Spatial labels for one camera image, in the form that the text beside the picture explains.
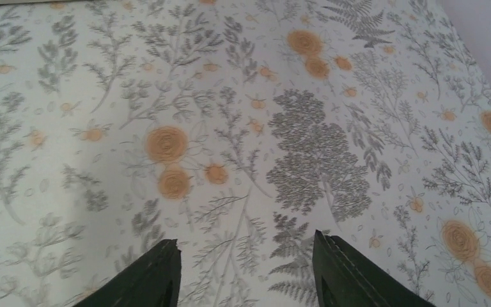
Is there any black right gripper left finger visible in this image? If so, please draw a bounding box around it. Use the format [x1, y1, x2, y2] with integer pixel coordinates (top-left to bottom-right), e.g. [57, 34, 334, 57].
[76, 239, 182, 307]

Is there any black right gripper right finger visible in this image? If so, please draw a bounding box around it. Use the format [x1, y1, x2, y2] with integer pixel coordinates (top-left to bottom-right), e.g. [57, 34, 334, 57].
[312, 230, 433, 307]

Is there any floral patterned table mat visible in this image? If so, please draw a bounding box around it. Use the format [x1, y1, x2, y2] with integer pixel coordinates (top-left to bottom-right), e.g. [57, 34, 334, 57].
[0, 1, 491, 306]

